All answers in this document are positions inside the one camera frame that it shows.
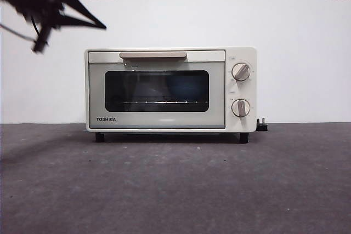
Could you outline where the oven door with beige handle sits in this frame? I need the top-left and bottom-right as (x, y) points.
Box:
(87, 50), (226, 130)

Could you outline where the blue ribbed bowl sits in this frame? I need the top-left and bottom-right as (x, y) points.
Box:
(164, 75), (203, 102)

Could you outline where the white Toshiba toaster oven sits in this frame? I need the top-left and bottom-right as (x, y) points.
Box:
(84, 47), (258, 144)

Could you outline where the oven knob with slanted pointer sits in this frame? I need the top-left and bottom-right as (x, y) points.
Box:
(231, 63), (251, 82)

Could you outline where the oven knob with upright pointer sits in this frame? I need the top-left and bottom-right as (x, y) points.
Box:
(231, 99), (251, 119)

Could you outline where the black power plug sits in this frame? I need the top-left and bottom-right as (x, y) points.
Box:
(256, 118), (269, 131)

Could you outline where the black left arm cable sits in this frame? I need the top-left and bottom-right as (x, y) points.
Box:
(0, 16), (39, 42)

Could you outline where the metal wire oven rack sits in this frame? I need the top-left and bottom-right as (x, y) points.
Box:
(122, 100), (208, 106)

